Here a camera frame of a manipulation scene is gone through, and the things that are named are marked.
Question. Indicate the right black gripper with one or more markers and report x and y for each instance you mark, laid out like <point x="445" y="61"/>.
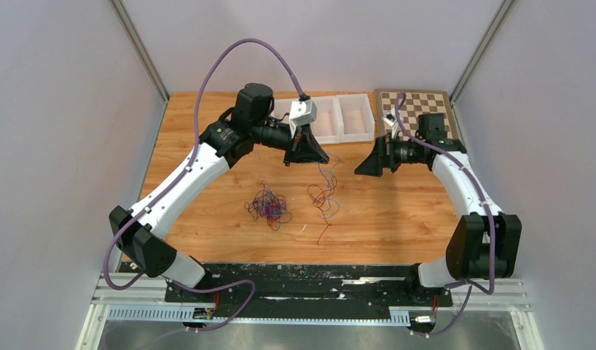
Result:
<point x="382" y="157"/>

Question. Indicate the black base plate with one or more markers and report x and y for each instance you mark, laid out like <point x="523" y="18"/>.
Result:
<point x="291" y="291"/>

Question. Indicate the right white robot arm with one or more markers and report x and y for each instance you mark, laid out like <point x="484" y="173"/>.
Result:
<point x="485" y="242"/>

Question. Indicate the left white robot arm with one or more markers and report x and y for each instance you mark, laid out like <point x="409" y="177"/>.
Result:
<point x="139" y="232"/>

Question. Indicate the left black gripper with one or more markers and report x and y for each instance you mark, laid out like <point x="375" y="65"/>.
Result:
<point x="303" y="148"/>

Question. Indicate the white three-compartment bin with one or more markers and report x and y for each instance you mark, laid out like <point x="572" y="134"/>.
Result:
<point x="343" y="118"/>

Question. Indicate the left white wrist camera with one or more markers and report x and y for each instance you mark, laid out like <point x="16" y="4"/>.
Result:
<point x="301" y="113"/>

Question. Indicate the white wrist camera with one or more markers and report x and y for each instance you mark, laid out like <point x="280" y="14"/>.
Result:
<point x="301" y="113"/>
<point x="391" y="125"/>

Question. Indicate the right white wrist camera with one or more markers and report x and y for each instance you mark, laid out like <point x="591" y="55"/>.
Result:
<point x="391" y="125"/>

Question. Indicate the wooden chessboard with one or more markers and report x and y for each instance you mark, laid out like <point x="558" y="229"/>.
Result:
<point x="417" y="102"/>

